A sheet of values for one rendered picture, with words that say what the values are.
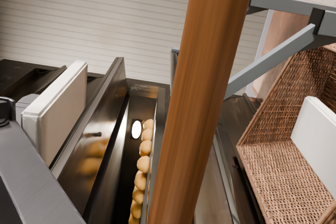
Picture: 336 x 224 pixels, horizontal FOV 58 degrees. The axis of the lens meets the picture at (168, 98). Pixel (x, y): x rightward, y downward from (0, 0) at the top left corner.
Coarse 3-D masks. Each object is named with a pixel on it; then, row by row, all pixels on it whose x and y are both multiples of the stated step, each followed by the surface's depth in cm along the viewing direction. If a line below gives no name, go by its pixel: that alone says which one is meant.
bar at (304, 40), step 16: (256, 0) 96; (272, 0) 96; (288, 0) 96; (320, 16) 52; (304, 32) 53; (320, 32) 52; (176, 48) 103; (288, 48) 55; (304, 48) 55; (256, 64) 56; (272, 64) 56; (240, 80) 57; (224, 96) 58
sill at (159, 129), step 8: (160, 88) 174; (160, 96) 163; (160, 104) 153; (160, 112) 144; (160, 120) 137; (160, 128) 130; (160, 136) 124; (152, 144) 127; (160, 144) 118; (152, 152) 112; (152, 160) 107; (152, 168) 103; (152, 176) 99; (152, 184) 95; (152, 192) 92
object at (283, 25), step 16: (272, 16) 179; (288, 16) 156; (304, 16) 138; (272, 32) 175; (288, 32) 153; (272, 48) 171; (256, 80) 189; (272, 80) 164; (304, 80) 129; (320, 80) 117; (256, 96) 185; (272, 112) 158
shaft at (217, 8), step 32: (192, 0) 15; (224, 0) 14; (192, 32) 15; (224, 32) 15; (192, 64) 15; (224, 64) 15; (192, 96) 16; (192, 128) 17; (160, 160) 19; (192, 160) 17; (160, 192) 19; (192, 192) 19
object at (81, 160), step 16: (112, 80) 136; (96, 96) 115; (112, 96) 134; (96, 112) 106; (112, 112) 132; (80, 128) 91; (96, 128) 105; (112, 128) 131; (80, 144) 87; (96, 144) 104; (64, 160) 76; (80, 160) 86; (96, 160) 103; (64, 176) 74; (80, 176) 85; (80, 192) 85; (80, 208) 84
